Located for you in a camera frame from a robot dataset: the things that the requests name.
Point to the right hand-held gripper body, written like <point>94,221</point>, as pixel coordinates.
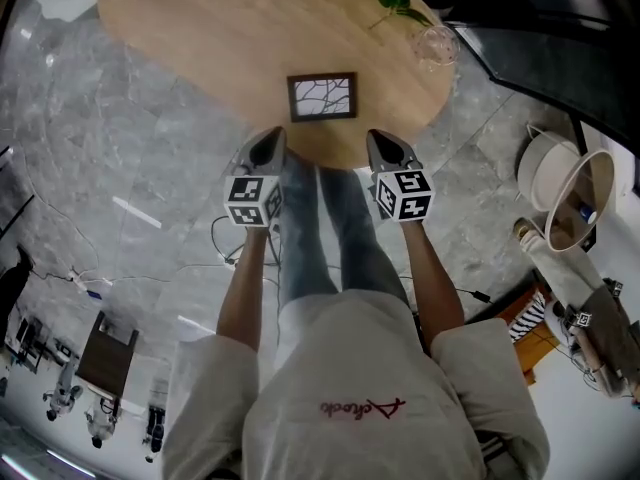
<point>405,193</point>

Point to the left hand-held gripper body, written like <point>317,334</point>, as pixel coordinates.
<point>252,200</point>

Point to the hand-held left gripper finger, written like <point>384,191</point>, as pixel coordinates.
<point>277,155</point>
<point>252,155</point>

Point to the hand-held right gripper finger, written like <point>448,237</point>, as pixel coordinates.
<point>376,155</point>
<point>400,153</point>

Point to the dark framed picture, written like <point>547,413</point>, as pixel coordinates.
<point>322,97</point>

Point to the person's right forearm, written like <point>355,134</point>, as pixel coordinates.
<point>430,278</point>

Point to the person's left forearm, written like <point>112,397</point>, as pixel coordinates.
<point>245,288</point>

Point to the round wooden table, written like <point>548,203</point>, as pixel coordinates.
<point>225,33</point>

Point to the person's blue jeans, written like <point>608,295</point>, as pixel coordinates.
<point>350,228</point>

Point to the clear glass cup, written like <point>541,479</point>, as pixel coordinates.
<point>439,45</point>

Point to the black power adapter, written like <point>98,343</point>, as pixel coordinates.
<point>481,296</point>

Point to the white round side table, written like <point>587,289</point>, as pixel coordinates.
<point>545,168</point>

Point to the striped cushion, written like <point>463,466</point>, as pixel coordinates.
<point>527,318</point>

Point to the small blue item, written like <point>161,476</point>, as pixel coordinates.
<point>95,295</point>

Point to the blue cup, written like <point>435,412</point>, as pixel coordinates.
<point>587,215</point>

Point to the white power strip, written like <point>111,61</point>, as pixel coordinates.
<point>78,279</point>

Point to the person's white shirt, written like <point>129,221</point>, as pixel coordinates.
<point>360,393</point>

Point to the orange wooden box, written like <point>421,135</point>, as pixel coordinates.
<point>530,360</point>

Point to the brown wooden cabinet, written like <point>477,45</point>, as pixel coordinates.
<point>107,358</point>

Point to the black striped waist bag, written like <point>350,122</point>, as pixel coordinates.
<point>490,450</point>

